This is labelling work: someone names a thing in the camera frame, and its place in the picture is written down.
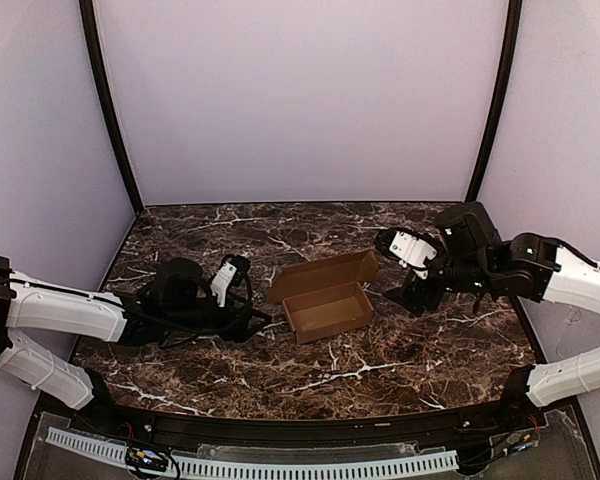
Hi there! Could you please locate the brown cardboard box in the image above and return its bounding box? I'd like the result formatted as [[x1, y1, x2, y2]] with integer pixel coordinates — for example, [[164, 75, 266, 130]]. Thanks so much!
[[267, 250, 379, 345]]

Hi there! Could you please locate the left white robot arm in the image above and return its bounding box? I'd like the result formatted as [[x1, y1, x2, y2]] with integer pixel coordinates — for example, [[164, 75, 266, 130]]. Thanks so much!
[[0, 254, 272, 411]]

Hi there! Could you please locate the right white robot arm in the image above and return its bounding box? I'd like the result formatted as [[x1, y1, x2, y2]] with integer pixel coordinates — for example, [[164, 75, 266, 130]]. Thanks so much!
[[374, 201, 600, 428]]

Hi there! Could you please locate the small green circuit board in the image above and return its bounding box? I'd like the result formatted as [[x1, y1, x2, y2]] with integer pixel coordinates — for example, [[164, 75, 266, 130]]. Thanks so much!
[[124, 447, 169, 472]]

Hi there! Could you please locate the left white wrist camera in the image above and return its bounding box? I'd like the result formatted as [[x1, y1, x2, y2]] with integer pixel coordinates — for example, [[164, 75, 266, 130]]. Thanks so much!
[[210, 254, 251, 308]]

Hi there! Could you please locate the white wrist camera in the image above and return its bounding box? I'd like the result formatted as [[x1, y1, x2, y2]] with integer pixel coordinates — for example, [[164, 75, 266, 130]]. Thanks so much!
[[210, 254, 251, 308], [374, 228, 442, 279]]

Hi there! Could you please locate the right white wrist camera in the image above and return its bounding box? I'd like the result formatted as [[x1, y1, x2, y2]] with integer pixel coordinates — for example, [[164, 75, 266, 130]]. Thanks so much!
[[374, 228, 442, 279]]

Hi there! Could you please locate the black front table rail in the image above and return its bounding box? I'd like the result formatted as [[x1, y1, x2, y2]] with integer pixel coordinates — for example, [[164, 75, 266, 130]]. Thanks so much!
[[70, 402, 548, 452]]

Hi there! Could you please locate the white slotted cable duct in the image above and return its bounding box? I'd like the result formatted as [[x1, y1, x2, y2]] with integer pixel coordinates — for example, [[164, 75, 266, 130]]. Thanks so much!
[[45, 427, 459, 479]]

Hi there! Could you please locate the right black frame post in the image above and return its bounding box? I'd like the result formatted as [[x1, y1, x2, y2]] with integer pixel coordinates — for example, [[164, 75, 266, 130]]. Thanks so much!
[[464, 0, 523, 202]]

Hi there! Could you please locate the black frame post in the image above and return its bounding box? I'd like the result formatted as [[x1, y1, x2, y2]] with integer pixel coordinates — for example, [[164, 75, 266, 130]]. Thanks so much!
[[464, 0, 523, 202], [78, 0, 145, 216]]

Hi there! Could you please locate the left black frame post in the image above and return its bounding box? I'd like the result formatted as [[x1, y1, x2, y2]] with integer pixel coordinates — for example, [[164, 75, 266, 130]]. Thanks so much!
[[78, 0, 145, 216]]

